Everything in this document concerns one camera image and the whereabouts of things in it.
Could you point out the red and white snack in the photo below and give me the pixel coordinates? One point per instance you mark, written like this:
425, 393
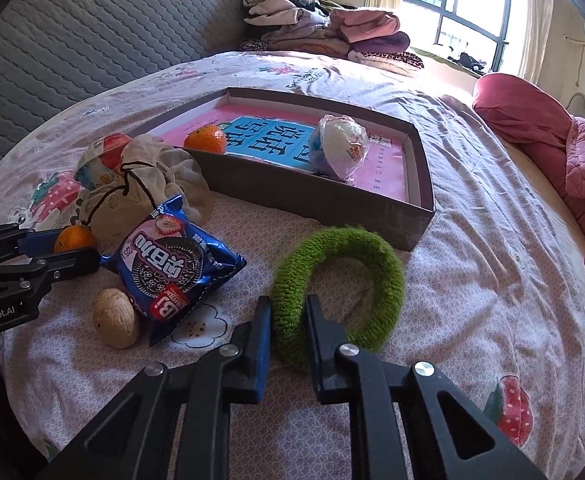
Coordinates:
100, 157

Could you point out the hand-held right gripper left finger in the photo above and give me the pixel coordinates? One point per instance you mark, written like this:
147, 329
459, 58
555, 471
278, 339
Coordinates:
262, 340

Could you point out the grey quilted headboard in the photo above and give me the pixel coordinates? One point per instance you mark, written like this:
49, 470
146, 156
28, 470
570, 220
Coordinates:
72, 45

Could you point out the window with dark frame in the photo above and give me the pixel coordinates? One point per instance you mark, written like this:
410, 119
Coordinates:
472, 25

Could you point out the blue cookie packet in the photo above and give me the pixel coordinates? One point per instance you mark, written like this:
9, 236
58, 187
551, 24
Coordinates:
172, 265

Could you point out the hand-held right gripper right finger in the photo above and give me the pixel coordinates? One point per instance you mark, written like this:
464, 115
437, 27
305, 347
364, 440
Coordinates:
314, 332

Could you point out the orange mandarin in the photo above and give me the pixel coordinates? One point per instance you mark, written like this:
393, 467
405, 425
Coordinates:
205, 140
75, 239

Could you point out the white wrapped snack packet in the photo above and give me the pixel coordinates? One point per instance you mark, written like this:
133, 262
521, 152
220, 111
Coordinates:
340, 147

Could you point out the walnut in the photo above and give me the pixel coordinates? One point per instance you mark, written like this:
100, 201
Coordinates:
115, 317

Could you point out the printed pink blanket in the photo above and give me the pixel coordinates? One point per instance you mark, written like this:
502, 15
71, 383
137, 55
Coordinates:
472, 260

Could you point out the dark clothes on windowsill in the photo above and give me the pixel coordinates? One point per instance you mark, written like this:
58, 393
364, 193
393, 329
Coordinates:
469, 61

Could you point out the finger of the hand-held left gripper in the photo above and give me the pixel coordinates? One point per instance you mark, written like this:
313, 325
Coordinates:
37, 242
62, 262

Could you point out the shallow cardboard box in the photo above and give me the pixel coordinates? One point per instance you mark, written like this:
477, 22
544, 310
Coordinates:
322, 210

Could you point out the pile of folded clothes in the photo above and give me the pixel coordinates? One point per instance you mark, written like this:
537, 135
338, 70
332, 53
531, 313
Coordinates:
312, 30

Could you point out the red pillow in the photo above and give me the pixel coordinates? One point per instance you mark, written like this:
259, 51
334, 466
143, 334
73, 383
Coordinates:
517, 105

